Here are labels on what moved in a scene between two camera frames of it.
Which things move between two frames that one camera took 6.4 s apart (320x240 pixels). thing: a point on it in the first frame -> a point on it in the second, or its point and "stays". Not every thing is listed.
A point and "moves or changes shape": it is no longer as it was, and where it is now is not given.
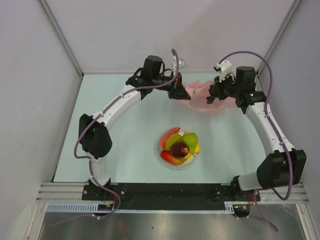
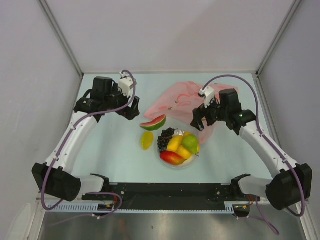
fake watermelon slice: x=163 y=139 -> x=155 y=124
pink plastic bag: x=199 y=91 moves or changes shape
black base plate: x=169 y=196 stays
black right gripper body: x=228 y=86 -> x=212 y=109
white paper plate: x=186 y=163 stays
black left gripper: x=181 y=92 -> x=130 y=113
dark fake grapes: x=214 y=93 moves or changes shape
